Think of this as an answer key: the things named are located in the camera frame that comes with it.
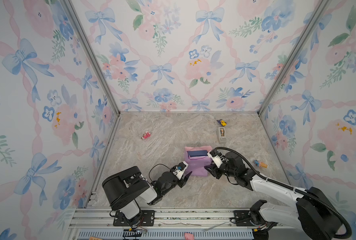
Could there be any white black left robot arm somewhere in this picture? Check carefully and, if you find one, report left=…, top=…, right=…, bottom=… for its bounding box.
left=102, top=161, right=192, bottom=228

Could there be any red pink toy figure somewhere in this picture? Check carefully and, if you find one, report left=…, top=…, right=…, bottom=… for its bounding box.
left=142, top=131, right=151, bottom=140

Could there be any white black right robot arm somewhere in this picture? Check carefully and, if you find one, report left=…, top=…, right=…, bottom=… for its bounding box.
left=205, top=158, right=351, bottom=240

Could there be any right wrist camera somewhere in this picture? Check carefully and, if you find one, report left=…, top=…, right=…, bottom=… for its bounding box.
left=207, top=149, right=246, bottom=169

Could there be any yellow purple toy figure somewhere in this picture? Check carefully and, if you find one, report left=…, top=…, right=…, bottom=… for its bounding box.
left=217, top=120, right=227, bottom=127

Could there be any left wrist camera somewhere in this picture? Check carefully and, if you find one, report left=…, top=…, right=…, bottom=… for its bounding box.
left=170, top=161, right=188, bottom=180

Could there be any black corrugated cable conduit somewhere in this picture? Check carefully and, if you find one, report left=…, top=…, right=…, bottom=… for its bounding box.
left=210, top=146, right=353, bottom=240

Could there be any aluminium corner post right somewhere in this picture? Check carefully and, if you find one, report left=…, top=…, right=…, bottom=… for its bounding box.
left=257, top=0, right=331, bottom=117

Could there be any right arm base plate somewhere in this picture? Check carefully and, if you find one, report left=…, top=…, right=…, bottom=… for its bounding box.
left=233, top=209, right=277, bottom=227

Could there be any aluminium corner post left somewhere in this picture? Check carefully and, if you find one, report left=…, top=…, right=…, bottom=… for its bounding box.
left=60, top=0, right=120, bottom=117

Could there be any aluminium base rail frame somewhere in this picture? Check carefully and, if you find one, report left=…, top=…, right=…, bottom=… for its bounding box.
left=62, top=206, right=327, bottom=240

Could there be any blue pink toy figure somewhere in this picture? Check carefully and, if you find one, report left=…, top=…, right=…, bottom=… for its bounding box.
left=254, top=160, right=268, bottom=169

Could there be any grey tape dispenser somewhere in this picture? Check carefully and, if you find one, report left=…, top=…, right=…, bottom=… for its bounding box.
left=217, top=127, right=227, bottom=144

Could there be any aluminium corner post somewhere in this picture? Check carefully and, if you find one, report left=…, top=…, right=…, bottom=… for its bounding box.
left=60, top=0, right=120, bottom=117
left=257, top=0, right=331, bottom=117

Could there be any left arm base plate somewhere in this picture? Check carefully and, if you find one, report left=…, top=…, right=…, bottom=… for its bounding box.
left=113, top=210, right=155, bottom=228

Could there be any grey slotted cable duct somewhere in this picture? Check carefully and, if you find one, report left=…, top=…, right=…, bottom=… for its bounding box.
left=75, top=229, right=255, bottom=240

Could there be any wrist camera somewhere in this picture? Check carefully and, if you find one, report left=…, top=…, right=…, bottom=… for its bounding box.
left=207, top=149, right=246, bottom=169
left=170, top=161, right=188, bottom=180

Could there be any pink object front edge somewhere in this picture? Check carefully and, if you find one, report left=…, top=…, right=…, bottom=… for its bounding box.
left=184, top=233, right=195, bottom=240

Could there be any pink purple wrapping paper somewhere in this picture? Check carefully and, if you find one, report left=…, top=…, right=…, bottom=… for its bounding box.
left=185, top=146, right=212, bottom=177

